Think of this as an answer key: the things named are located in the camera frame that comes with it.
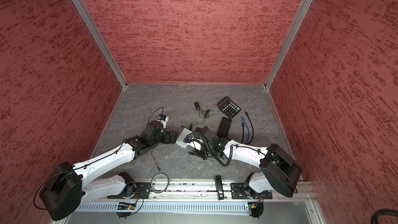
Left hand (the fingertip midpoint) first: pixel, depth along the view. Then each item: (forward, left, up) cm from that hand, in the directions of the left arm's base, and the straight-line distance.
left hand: (171, 134), depth 85 cm
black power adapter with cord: (+19, -17, -7) cm, 27 cm away
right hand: (-8, -14, -4) cm, 17 cm away
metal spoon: (-15, +6, -7) cm, 17 cm away
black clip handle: (-25, -27, -4) cm, 37 cm away
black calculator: (+24, -36, -6) cm, 43 cm away
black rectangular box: (+8, -32, -5) cm, 33 cm away
